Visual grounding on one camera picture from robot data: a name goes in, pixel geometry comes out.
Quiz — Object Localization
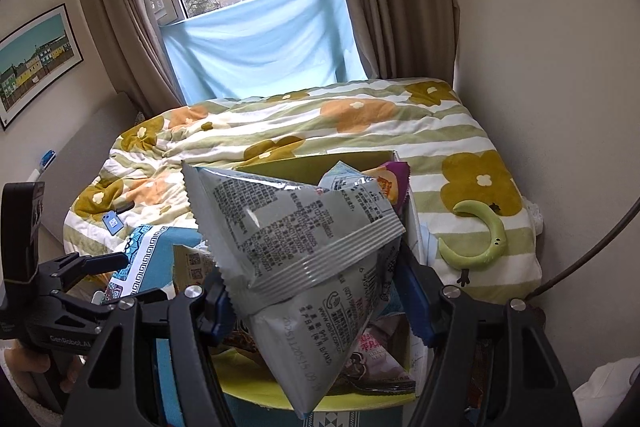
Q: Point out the floral striped blanket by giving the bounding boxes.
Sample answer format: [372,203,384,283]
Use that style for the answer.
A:
[62,78,544,304]

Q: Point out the white cloth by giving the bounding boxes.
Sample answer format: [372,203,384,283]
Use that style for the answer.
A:
[571,353,637,414]

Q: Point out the silver white snack packet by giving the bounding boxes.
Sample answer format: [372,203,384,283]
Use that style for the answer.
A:
[181,161,407,419]

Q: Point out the light blue cloth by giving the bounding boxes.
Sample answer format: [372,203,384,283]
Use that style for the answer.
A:
[161,0,367,106]

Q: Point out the green crescent plush toy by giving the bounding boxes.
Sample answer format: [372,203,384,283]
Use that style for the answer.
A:
[438,200,507,269]

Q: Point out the framed wall picture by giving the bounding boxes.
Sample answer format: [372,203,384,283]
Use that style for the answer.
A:
[0,3,84,131]

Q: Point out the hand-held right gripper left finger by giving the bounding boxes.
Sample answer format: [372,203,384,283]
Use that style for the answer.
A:
[62,269,238,427]

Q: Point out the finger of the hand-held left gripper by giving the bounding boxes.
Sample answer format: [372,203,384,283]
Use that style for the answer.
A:
[45,301,120,344]
[37,252,130,293]

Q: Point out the purple orange snack packet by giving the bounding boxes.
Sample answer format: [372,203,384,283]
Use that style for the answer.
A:
[372,161,412,214]

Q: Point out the green cardboard box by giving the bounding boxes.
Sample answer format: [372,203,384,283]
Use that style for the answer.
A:
[220,149,432,414]

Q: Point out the beige snack packet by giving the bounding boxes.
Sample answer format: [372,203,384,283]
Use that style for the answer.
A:
[172,244,222,303]

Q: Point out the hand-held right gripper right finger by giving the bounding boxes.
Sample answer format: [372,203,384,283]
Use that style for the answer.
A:
[400,252,583,427]

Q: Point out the mauve snack packet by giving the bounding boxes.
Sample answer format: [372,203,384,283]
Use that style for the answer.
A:
[345,321,417,395]

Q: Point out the black cable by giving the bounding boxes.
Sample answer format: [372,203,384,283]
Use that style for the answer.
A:
[531,202,640,304]

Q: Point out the grey headboard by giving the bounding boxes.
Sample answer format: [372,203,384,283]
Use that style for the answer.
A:
[47,91,147,228]

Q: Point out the person's left hand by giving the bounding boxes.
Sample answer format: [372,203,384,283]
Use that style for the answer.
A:
[9,346,84,400]

